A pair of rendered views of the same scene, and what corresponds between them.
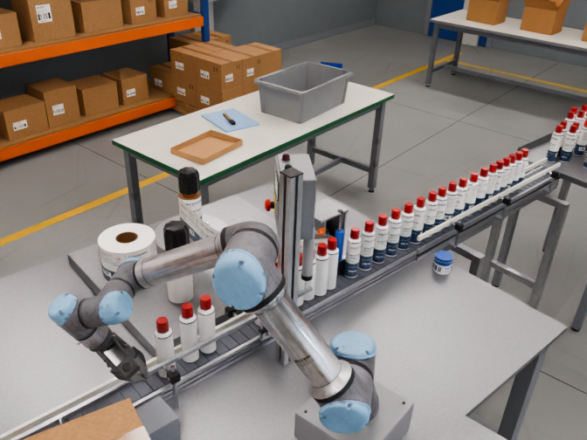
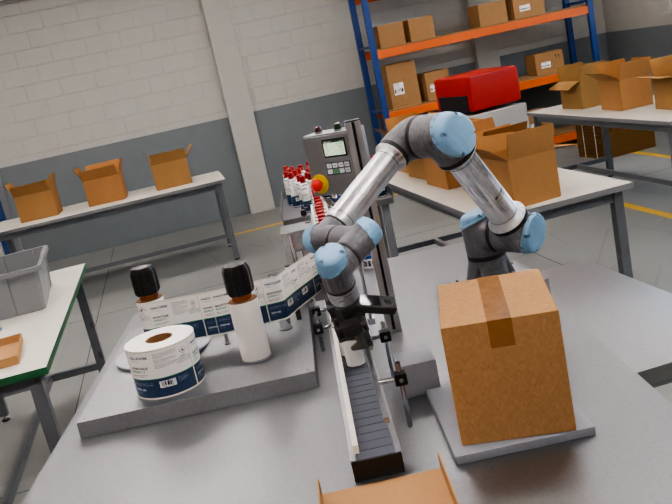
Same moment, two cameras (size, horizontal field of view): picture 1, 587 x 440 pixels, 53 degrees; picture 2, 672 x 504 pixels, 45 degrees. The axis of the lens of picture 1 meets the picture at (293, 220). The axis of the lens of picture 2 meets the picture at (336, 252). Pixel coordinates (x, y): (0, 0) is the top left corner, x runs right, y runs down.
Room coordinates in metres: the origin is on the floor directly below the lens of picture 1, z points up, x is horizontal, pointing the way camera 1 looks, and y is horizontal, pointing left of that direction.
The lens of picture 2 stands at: (-0.12, 1.91, 1.71)
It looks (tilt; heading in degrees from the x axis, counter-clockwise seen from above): 14 degrees down; 311
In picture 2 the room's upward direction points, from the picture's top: 12 degrees counter-clockwise
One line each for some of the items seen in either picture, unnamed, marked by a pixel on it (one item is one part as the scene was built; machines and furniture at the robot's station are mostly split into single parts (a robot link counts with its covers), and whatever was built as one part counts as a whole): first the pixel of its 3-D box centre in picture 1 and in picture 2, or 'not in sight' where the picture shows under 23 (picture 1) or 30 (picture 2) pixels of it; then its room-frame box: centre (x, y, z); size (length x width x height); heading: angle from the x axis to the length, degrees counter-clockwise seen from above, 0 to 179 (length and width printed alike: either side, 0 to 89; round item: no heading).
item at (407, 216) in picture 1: (405, 226); not in sight; (2.00, -0.45, 0.98); 0.05 x 0.05 x 0.20
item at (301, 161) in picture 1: (293, 195); (338, 161); (1.48, 0.00, 1.38); 0.17 x 0.10 x 0.19; 7
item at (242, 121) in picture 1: (230, 120); not in sight; (3.51, 0.43, 0.81); 0.32 x 0.24 x 0.01; 37
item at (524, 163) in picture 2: not in sight; (515, 163); (1.86, -1.83, 0.97); 0.51 x 0.42 x 0.37; 57
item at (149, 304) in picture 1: (203, 261); (210, 354); (1.88, 0.35, 0.86); 0.80 x 0.67 x 0.05; 132
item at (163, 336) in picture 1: (164, 347); (349, 329); (1.27, 0.36, 0.98); 0.05 x 0.05 x 0.20
